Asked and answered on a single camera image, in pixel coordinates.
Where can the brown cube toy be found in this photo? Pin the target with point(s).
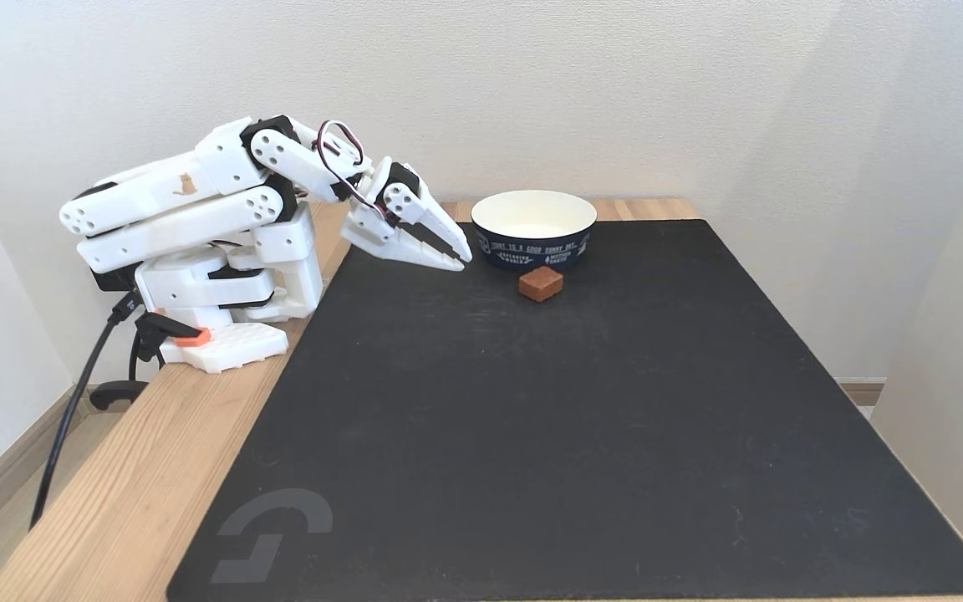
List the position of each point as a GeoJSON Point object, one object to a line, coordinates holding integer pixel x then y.
{"type": "Point", "coordinates": [540, 284]}

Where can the navy paper bowl white inside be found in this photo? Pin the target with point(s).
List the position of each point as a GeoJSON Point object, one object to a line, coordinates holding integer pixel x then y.
{"type": "Point", "coordinates": [532, 247]}

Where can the black and orange clamp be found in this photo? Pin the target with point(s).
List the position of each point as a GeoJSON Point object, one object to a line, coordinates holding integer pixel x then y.
{"type": "Point", "coordinates": [155, 328]}

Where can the black desk mat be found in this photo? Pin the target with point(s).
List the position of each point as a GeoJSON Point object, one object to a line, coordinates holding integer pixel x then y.
{"type": "Point", "coordinates": [582, 435]}

